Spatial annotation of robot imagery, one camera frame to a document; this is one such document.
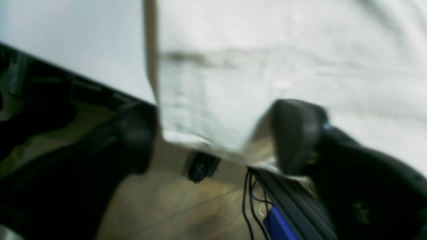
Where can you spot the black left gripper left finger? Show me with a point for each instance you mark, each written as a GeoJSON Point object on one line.
{"type": "Point", "coordinates": [64, 194]}

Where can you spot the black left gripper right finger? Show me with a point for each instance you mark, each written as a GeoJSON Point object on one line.
{"type": "Point", "coordinates": [369, 195]}

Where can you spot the beige t-shirt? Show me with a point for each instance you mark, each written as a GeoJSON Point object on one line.
{"type": "Point", "coordinates": [219, 65]}

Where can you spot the blue box top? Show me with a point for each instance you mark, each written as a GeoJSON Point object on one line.
{"type": "Point", "coordinates": [276, 227]}

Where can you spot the black aluminium table frame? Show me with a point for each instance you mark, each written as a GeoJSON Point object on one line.
{"type": "Point", "coordinates": [303, 214]}

